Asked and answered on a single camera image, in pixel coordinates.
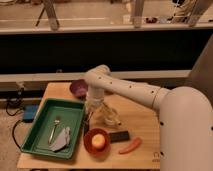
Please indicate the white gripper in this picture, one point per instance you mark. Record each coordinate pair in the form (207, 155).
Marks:
(94, 98)

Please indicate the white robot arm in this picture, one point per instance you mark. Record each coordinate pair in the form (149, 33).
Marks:
(185, 116)

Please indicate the purple bowl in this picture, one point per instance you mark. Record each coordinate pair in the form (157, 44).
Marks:
(79, 88)

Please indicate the orange bowl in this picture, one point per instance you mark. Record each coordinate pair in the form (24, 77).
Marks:
(88, 143)

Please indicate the yellow round fruit toy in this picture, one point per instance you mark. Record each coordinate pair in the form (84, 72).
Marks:
(98, 141)

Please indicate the silver fork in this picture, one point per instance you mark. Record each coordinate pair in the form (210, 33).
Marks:
(56, 122)

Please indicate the black rectangular block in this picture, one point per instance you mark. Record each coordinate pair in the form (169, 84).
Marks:
(119, 136)

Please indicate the green plastic tray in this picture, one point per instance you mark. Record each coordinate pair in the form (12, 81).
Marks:
(55, 130)

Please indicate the grey folded cloth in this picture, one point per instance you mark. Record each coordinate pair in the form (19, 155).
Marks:
(62, 140)

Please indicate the wooden table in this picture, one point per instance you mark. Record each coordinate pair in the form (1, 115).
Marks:
(138, 120)

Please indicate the blue box on floor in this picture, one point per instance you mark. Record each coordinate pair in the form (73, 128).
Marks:
(29, 113)

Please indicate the black handled tool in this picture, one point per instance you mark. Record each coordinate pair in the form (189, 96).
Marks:
(86, 124)

